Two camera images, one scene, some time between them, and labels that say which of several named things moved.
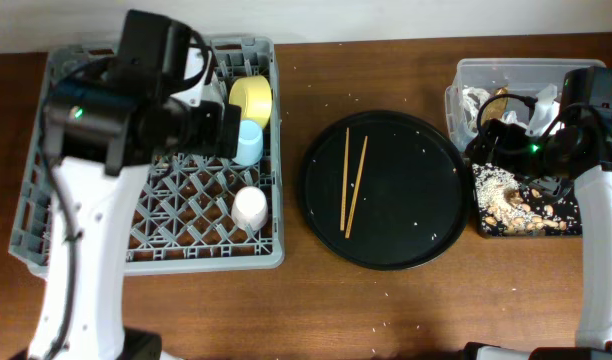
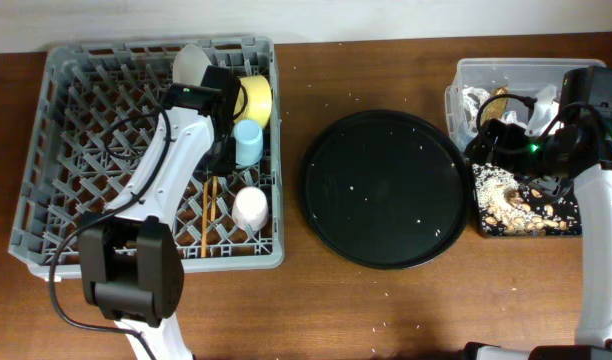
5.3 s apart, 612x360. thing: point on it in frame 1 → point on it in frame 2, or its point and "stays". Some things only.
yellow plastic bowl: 254,95 stays
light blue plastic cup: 250,144 stays
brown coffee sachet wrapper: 495,108 stays
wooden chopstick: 356,187 → 213,198
